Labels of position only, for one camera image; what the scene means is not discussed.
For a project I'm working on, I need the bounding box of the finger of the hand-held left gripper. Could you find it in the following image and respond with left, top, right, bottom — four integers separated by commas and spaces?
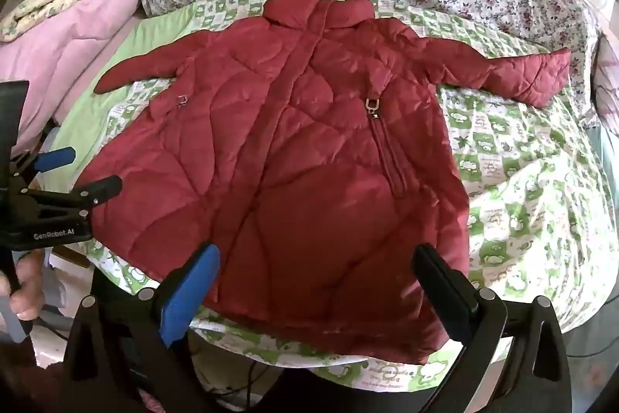
29, 174, 123, 220
14, 146, 76, 182

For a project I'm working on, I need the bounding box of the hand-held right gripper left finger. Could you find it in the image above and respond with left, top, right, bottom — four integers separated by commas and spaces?
63, 243, 221, 413

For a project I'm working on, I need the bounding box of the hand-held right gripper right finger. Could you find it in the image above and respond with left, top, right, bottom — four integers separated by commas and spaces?
415, 243, 574, 413

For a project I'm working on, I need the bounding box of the red quilted jacket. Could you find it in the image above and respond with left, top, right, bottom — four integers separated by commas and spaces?
77, 0, 573, 366

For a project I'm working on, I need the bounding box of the person's left hand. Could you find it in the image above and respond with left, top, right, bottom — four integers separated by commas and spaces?
0, 248, 48, 322

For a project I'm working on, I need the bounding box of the pink quilt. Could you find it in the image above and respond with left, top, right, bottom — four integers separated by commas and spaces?
0, 0, 146, 143

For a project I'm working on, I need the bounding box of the green patterned bed sheet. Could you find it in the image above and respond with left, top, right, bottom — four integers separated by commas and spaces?
48, 0, 606, 394

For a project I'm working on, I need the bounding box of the pink floral cloth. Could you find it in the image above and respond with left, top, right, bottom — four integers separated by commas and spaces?
594, 34, 619, 126

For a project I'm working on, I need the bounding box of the black cable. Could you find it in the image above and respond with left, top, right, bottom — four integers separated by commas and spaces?
208, 352, 274, 397

